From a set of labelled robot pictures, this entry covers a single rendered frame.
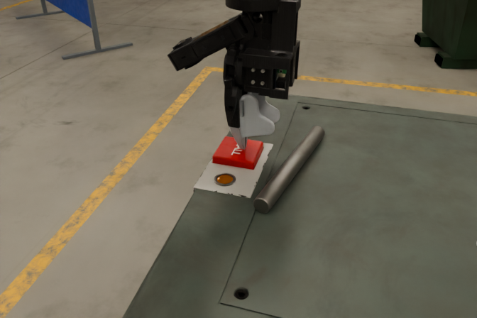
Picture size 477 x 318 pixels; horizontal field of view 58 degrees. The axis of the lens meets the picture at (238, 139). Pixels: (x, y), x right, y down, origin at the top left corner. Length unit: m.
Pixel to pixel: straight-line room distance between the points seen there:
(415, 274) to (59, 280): 1.95
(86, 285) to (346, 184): 1.76
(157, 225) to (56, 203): 0.65
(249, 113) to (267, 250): 0.18
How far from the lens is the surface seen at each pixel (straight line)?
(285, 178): 0.54
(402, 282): 0.47
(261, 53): 0.51
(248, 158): 0.59
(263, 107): 0.59
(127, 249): 2.31
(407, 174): 0.62
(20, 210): 2.77
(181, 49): 0.55
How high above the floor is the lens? 1.59
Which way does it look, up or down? 30 degrees down
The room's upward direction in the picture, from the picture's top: straight up
